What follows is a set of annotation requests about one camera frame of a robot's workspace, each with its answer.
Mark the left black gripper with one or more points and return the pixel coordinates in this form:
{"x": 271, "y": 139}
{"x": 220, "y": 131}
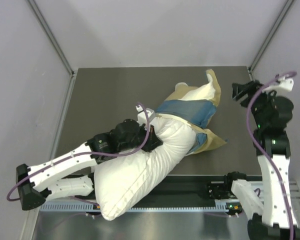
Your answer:
{"x": 152, "y": 141}

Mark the aluminium frame post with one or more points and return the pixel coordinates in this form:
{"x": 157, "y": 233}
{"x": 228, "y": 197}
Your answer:
{"x": 50, "y": 35}
{"x": 287, "y": 6}

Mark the grey slotted cable duct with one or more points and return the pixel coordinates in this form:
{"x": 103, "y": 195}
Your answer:
{"x": 71, "y": 206}

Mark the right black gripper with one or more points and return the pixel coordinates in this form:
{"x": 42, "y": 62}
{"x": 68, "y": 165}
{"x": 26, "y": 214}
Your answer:
{"x": 239, "y": 90}

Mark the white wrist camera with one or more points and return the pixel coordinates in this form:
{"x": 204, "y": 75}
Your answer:
{"x": 284, "y": 83}
{"x": 144, "y": 115}

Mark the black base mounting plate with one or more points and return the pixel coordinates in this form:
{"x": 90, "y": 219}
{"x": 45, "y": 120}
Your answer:
{"x": 190, "y": 187}

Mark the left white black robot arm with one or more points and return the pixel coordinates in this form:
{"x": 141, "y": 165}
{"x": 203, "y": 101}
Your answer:
{"x": 38, "y": 184}

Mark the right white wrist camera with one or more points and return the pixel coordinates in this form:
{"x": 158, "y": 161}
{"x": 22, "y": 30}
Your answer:
{"x": 284, "y": 83}

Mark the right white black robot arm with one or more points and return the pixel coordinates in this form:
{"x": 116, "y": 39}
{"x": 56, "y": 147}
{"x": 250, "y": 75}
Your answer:
{"x": 271, "y": 217}

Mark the white pillow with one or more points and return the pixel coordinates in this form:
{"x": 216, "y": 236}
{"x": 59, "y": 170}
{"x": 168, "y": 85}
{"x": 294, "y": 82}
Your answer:
{"x": 178, "y": 138}

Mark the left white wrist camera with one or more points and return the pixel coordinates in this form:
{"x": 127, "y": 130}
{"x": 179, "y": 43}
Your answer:
{"x": 144, "y": 115}

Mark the right aluminium frame post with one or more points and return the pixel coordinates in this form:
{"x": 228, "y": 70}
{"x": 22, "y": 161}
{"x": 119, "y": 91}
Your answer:
{"x": 287, "y": 6}

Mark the left aluminium frame post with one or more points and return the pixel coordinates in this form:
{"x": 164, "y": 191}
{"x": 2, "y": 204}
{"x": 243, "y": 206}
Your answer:
{"x": 50, "y": 35}

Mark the checkered blue beige white pillowcase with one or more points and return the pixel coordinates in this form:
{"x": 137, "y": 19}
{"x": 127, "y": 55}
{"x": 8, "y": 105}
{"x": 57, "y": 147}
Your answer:
{"x": 195, "y": 107}

